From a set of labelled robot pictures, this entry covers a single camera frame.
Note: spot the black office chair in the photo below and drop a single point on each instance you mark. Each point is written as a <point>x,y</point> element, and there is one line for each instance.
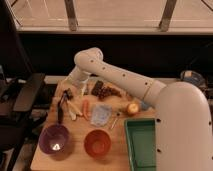
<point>17,96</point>

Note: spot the dark chocolate bar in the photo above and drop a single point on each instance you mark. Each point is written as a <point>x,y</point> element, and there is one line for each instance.
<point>97,87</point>

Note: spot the purple bowl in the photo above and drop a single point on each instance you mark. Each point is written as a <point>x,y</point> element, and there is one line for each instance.
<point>53,139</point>

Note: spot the yellow red apple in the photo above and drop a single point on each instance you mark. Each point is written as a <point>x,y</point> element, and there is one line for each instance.
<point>132,109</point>

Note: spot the small metal spoon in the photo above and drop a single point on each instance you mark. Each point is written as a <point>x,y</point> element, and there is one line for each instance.
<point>115,121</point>

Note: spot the green plastic tray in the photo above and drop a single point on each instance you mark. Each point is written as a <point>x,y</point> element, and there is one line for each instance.
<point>140,139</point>

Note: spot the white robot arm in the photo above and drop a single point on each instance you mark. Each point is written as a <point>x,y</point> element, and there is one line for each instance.
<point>183,126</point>

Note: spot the orange carrot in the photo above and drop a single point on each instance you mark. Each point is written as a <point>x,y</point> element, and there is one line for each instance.
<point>85,108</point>

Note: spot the dark grape bunch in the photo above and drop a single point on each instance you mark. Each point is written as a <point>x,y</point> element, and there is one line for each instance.
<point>108,91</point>

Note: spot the red bowl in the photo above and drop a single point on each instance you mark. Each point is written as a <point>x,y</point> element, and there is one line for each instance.
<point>97,143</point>

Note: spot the blue grey cloth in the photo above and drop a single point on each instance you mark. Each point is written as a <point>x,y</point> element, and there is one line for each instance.
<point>100,115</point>

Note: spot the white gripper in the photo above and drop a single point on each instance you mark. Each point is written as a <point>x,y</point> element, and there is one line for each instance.
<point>79,78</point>

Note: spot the black dish brush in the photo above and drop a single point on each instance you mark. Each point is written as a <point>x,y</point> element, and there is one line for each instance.
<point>66,95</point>

